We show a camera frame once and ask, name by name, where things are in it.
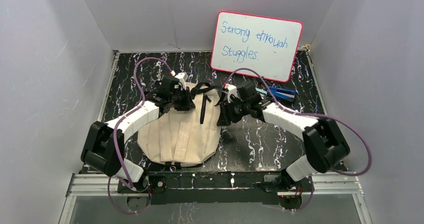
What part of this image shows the blue black stapler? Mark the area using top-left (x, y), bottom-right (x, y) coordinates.
top-left (267, 87), bottom-right (298, 102)

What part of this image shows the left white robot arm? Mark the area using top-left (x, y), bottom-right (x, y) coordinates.
top-left (80, 72), bottom-right (195, 192)

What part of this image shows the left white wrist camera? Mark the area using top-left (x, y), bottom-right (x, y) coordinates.
top-left (174, 72), bottom-right (188, 90)

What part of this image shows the beige canvas backpack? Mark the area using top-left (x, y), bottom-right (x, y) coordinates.
top-left (137, 82), bottom-right (221, 167)

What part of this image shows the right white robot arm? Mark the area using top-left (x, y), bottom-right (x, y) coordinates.
top-left (217, 82), bottom-right (350, 191)

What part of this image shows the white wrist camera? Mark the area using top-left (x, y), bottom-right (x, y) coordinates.
top-left (174, 72), bottom-right (188, 90)
top-left (222, 84), bottom-right (239, 103)

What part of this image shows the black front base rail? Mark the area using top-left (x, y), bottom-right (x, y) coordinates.
top-left (145, 171), bottom-right (299, 206)

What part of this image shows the light blue white stapler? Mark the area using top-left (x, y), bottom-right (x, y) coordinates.
top-left (256, 88), bottom-right (267, 95)

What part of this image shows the pink framed whiteboard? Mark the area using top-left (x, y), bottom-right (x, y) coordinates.
top-left (210, 11), bottom-right (303, 82)

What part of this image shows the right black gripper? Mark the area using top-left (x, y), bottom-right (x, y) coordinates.
top-left (216, 97), bottom-right (251, 127)

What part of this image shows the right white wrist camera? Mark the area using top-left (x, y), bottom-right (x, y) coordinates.
top-left (222, 84), bottom-right (239, 103)

